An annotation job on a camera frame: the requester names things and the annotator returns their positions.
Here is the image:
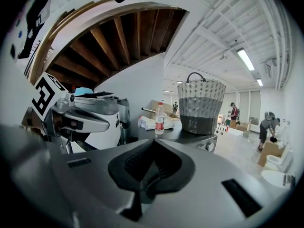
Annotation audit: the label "red label water bottle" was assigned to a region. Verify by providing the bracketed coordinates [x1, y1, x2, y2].
[154, 102, 166, 135]

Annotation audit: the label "white toilet seat lid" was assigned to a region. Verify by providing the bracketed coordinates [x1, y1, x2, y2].
[260, 169, 296, 191]

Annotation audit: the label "open cardboard box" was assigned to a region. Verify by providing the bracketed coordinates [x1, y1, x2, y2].
[150, 99, 181, 122]

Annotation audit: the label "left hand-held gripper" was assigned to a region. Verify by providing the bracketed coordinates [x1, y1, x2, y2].
[32, 72, 110, 137]

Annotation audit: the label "white ceiling pipes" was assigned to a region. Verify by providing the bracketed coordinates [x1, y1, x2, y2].
[258, 0, 294, 91]

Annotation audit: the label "white cloth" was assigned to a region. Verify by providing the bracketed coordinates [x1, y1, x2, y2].
[138, 114, 176, 130]

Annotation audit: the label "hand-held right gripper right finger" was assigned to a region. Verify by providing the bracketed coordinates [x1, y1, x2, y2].
[142, 139, 285, 228]

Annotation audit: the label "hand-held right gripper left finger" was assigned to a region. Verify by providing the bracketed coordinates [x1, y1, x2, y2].
[2, 127, 154, 228]

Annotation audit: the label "teal cloth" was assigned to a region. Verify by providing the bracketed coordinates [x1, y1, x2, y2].
[74, 86, 95, 96]

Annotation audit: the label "brown cardboard box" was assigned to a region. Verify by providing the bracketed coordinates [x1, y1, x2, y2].
[257, 136, 285, 168]

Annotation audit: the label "white and black washing machine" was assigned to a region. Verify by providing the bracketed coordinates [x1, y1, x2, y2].
[70, 91, 132, 151]

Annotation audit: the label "long ceiling light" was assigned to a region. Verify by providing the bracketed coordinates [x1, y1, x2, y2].
[236, 47, 256, 72]

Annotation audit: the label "white toilet open lid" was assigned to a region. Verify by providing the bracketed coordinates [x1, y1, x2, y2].
[264, 148, 294, 172]

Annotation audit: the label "grey white woven basket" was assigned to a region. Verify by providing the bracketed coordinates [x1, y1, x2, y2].
[177, 72, 227, 136]

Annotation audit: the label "wooden staircase underside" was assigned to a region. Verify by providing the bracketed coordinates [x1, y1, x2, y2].
[28, 0, 190, 91]

